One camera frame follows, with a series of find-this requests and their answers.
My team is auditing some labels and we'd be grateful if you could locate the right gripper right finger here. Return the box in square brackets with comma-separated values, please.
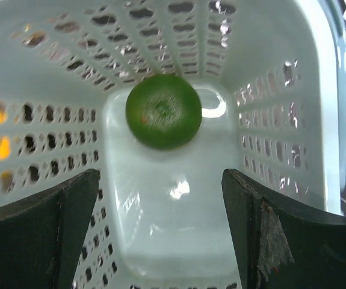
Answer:
[221, 169, 346, 288]

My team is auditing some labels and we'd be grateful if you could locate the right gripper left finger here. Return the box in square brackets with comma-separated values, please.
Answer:
[0, 169, 99, 288]

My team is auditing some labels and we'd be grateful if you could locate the dark green round fruit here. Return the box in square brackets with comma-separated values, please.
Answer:
[125, 74, 202, 150]

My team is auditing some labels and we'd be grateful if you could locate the light blue plastic basket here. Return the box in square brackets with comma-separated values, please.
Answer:
[0, 1, 346, 288]

